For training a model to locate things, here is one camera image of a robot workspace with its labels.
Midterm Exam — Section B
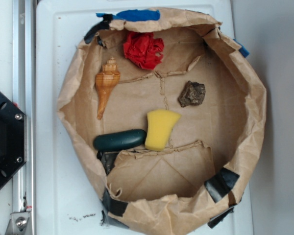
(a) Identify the metal corner bracket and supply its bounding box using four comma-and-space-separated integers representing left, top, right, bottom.
5, 211, 30, 235

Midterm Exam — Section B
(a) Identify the orange conch shell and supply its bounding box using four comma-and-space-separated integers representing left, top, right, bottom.
95, 57, 121, 120

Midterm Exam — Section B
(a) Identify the dark green oblong object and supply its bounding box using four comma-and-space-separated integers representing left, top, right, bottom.
93, 129, 147, 152

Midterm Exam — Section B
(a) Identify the aluminium extrusion rail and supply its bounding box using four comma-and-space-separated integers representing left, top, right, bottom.
12, 0, 38, 235

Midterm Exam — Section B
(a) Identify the brown paper bag bin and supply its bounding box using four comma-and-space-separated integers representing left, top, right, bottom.
57, 8, 267, 235

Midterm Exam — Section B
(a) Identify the brown rock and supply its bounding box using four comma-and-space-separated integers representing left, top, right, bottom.
178, 81, 206, 107

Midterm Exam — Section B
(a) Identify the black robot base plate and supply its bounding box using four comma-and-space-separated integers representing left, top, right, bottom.
0, 92, 26, 190

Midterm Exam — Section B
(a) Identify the yellow sponge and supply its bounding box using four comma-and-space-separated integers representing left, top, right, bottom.
145, 109, 181, 151

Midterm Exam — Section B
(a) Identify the crumpled red paper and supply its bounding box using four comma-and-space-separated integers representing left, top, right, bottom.
123, 31, 164, 70

